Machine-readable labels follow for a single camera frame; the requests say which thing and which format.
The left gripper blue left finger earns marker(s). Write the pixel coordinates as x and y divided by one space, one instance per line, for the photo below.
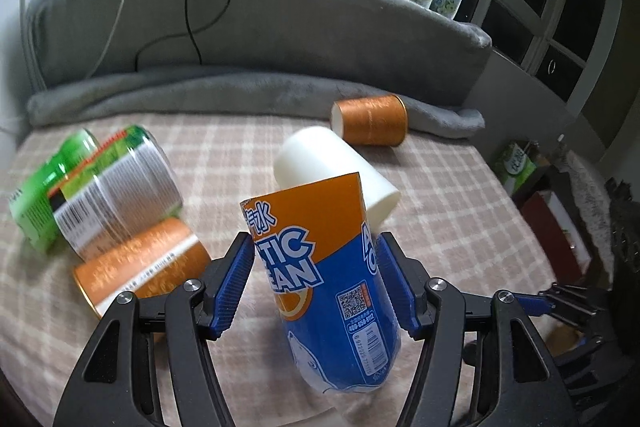
225 279

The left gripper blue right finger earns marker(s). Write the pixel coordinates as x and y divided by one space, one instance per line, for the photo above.
405 279

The blue orange Arctic Ocean cup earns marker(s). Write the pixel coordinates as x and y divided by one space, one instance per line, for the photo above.
316 247

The large orange patterned cup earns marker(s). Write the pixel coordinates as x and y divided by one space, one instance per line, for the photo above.
152 263

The white paper cup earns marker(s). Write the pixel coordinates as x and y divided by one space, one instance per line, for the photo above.
317 153

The watermelon label clear cup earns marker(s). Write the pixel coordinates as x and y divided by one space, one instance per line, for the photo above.
122 189

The small orange paper cup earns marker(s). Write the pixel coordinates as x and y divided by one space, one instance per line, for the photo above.
378 120

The green bottle cup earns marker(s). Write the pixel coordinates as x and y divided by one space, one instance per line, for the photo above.
29 204

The green snack bag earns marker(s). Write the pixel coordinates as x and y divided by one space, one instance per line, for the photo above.
513 166

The grey folded blanket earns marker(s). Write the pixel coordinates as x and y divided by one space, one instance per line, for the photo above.
193 90

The grey sofa backrest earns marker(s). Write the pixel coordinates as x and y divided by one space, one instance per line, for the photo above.
392 45

